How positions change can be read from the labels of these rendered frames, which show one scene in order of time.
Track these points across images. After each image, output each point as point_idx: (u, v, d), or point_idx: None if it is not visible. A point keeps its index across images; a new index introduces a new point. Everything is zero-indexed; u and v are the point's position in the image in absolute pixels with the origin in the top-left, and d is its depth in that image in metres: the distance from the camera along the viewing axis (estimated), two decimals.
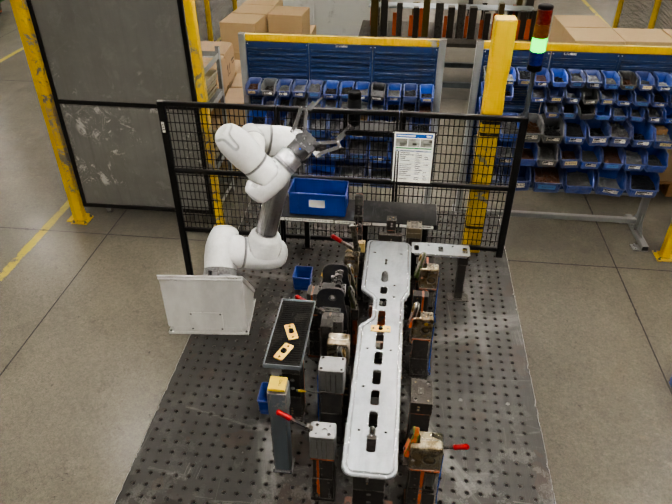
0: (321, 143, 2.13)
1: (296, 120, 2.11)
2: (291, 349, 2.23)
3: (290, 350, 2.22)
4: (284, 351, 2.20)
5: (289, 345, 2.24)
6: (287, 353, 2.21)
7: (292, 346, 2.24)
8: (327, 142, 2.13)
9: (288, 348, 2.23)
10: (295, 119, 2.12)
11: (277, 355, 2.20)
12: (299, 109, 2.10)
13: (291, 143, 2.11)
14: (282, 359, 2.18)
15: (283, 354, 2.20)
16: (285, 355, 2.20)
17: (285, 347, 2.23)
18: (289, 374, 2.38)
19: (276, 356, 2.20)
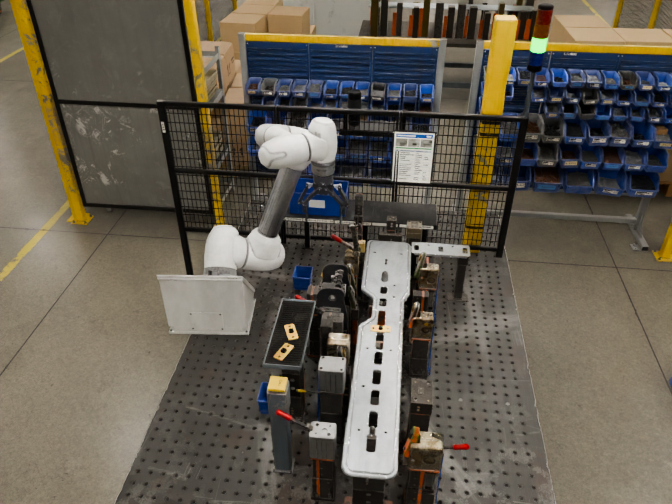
0: (334, 193, 2.35)
1: (304, 190, 2.35)
2: (291, 349, 2.23)
3: (290, 350, 2.22)
4: (284, 351, 2.20)
5: (289, 345, 2.24)
6: (287, 353, 2.21)
7: (292, 346, 2.24)
8: (337, 197, 2.35)
9: (288, 348, 2.23)
10: (302, 191, 2.35)
11: (277, 355, 2.20)
12: (300, 197, 2.37)
13: None
14: (282, 359, 2.18)
15: (283, 354, 2.20)
16: (285, 355, 2.20)
17: (285, 347, 2.23)
18: (289, 374, 2.38)
19: (276, 356, 2.20)
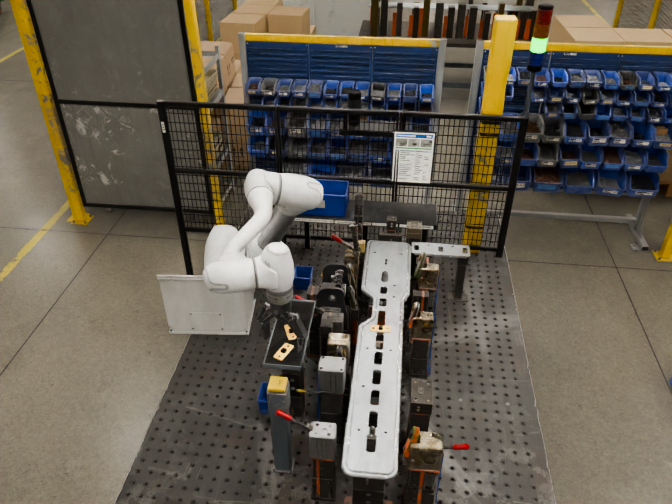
0: (293, 320, 2.12)
1: (265, 309, 2.16)
2: (291, 349, 2.23)
3: (290, 350, 2.22)
4: (284, 351, 2.20)
5: (289, 345, 2.24)
6: (287, 353, 2.21)
7: (292, 346, 2.24)
8: (296, 325, 2.12)
9: (288, 348, 2.23)
10: (262, 310, 2.16)
11: (277, 355, 2.20)
12: None
13: None
14: (282, 359, 2.18)
15: (283, 354, 2.20)
16: (285, 355, 2.20)
17: (285, 347, 2.23)
18: (289, 374, 2.38)
19: (276, 356, 2.20)
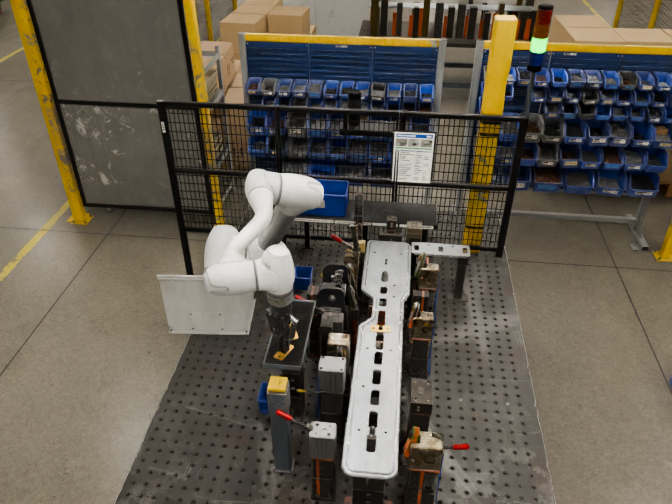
0: (288, 322, 2.14)
1: (272, 317, 2.17)
2: (291, 349, 2.23)
3: (290, 350, 2.22)
4: None
5: (289, 345, 2.24)
6: (287, 353, 2.21)
7: (292, 346, 2.24)
8: (288, 327, 2.15)
9: None
10: (270, 320, 2.16)
11: (277, 355, 2.20)
12: (274, 326, 2.19)
13: None
14: (282, 359, 2.18)
15: (283, 354, 2.20)
16: (285, 355, 2.20)
17: None
18: (289, 374, 2.38)
19: (276, 356, 2.20)
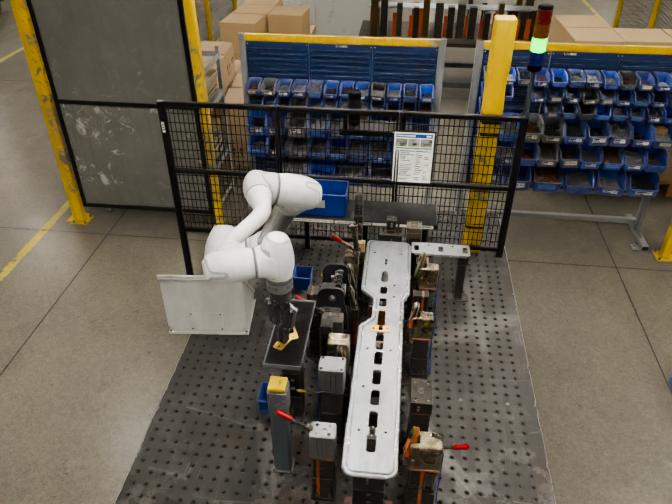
0: (287, 311, 2.11)
1: (272, 306, 2.14)
2: (291, 339, 2.20)
3: (290, 340, 2.19)
4: None
5: (289, 335, 2.21)
6: (287, 343, 2.17)
7: (292, 336, 2.20)
8: (287, 316, 2.12)
9: (288, 338, 2.20)
10: (269, 309, 2.13)
11: (276, 345, 2.17)
12: (273, 315, 2.16)
13: None
14: (282, 349, 2.15)
15: (283, 344, 2.17)
16: (285, 345, 2.17)
17: None
18: (289, 374, 2.38)
19: (275, 346, 2.16)
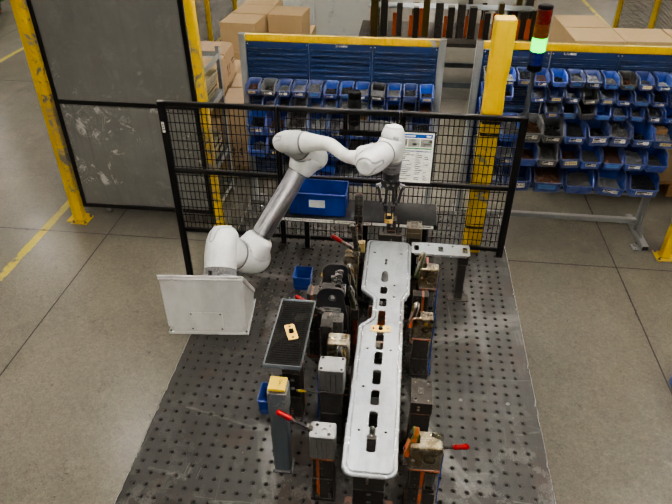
0: None
1: None
2: (393, 216, 2.81)
3: (392, 216, 2.80)
4: (390, 217, 2.78)
5: (389, 214, 2.82)
6: (392, 218, 2.79)
7: (392, 214, 2.82)
8: None
9: (390, 215, 2.81)
10: (378, 192, 2.72)
11: (386, 221, 2.77)
12: None
13: None
14: (392, 222, 2.76)
15: (390, 220, 2.78)
16: (392, 220, 2.78)
17: (387, 215, 2.81)
18: (289, 374, 2.38)
19: (386, 222, 2.76)
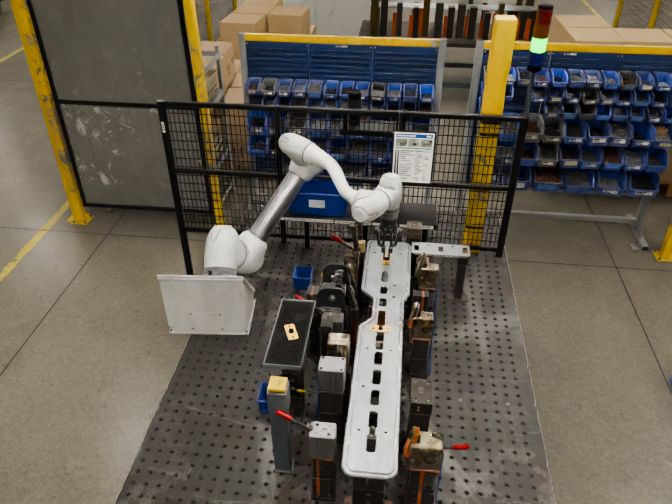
0: (391, 234, 2.85)
1: None
2: (390, 257, 2.94)
3: (390, 257, 2.93)
4: (388, 258, 2.91)
5: (387, 255, 2.95)
6: (390, 259, 2.91)
7: (389, 255, 2.95)
8: (391, 238, 2.86)
9: (388, 256, 2.93)
10: (376, 236, 2.85)
11: (384, 262, 2.89)
12: None
13: None
14: (390, 264, 2.89)
15: (388, 261, 2.90)
16: (389, 261, 2.90)
17: (385, 256, 2.93)
18: (289, 374, 2.38)
19: (384, 263, 2.89)
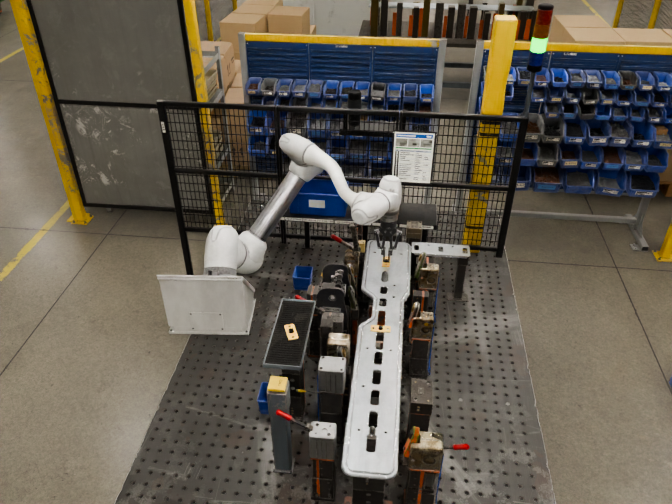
0: None
1: None
2: None
3: None
4: (388, 260, 2.91)
5: (387, 257, 2.95)
6: (390, 262, 2.92)
7: (389, 257, 2.95)
8: (391, 240, 2.87)
9: (388, 259, 2.94)
10: (376, 238, 2.86)
11: (384, 264, 2.90)
12: None
13: None
14: (389, 266, 2.89)
15: (387, 263, 2.91)
16: (389, 263, 2.91)
17: (385, 259, 2.94)
18: (289, 374, 2.38)
19: (384, 265, 2.90)
